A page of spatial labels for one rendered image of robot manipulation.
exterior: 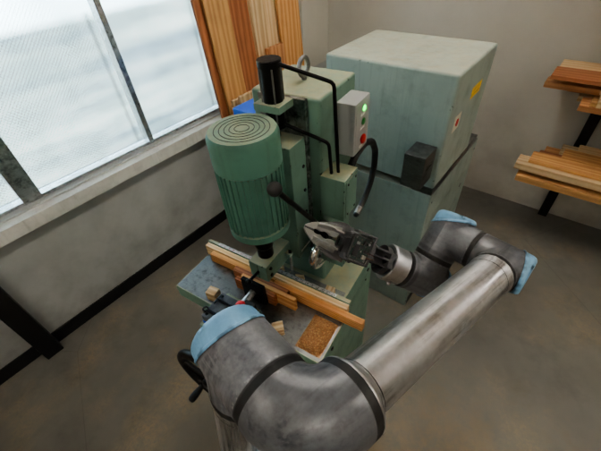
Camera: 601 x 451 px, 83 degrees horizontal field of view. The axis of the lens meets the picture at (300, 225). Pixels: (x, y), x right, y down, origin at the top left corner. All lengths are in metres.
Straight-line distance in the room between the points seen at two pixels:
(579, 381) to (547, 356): 0.16
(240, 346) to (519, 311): 2.18
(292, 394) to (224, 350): 0.11
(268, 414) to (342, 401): 0.09
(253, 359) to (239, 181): 0.47
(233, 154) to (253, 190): 0.11
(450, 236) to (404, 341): 0.37
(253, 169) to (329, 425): 0.55
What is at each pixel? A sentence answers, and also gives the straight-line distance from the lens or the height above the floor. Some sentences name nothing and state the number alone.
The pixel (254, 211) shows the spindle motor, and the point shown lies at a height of 1.32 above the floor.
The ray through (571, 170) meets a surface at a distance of 2.63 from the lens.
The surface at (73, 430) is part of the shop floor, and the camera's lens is 2.33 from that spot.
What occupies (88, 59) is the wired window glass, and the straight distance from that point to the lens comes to 2.21.
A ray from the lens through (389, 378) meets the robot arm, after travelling 0.50.
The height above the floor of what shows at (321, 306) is 0.94.
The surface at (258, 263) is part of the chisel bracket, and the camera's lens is 1.08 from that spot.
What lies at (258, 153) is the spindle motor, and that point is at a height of 1.48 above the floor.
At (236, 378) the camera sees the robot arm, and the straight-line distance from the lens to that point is 0.47.
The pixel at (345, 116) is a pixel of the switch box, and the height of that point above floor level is 1.44.
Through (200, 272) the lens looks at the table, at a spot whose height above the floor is 0.90.
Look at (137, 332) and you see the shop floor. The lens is 2.46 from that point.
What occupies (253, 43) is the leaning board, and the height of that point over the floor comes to 1.25.
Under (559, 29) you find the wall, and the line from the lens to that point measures 2.83.
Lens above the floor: 1.87
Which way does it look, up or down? 42 degrees down
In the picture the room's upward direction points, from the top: 5 degrees counter-clockwise
